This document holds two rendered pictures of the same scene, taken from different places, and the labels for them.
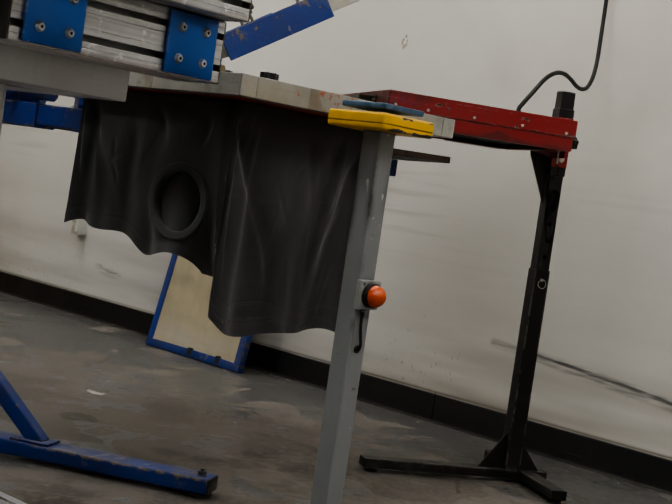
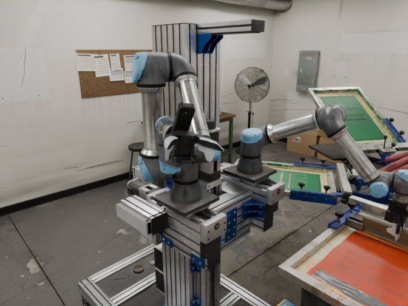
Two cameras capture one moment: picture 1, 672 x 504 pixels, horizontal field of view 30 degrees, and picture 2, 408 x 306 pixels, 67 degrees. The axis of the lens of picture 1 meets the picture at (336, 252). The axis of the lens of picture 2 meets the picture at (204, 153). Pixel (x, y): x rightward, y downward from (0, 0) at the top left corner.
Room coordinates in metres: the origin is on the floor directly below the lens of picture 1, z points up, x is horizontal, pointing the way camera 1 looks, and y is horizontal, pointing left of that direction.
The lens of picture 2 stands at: (1.88, -0.99, 1.91)
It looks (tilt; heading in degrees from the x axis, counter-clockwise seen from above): 18 degrees down; 94
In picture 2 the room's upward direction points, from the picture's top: straight up
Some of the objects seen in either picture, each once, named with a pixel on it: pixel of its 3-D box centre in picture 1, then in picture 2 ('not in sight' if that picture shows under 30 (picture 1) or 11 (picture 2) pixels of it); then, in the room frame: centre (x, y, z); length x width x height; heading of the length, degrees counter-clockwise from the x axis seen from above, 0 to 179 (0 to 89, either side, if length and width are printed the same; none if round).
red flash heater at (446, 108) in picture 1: (459, 123); not in sight; (3.74, -0.31, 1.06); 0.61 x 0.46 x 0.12; 107
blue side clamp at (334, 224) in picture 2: not in sight; (343, 221); (2.57, 0.65, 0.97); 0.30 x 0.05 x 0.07; 47
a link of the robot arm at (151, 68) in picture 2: not in sight; (153, 119); (1.57, 0.27, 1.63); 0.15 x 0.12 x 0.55; 24
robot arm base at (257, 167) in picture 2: not in sight; (250, 161); (2.02, 0.70, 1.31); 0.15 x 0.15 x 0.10
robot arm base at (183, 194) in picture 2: not in sight; (186, 186); (1.69, 0.32, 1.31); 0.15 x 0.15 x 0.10
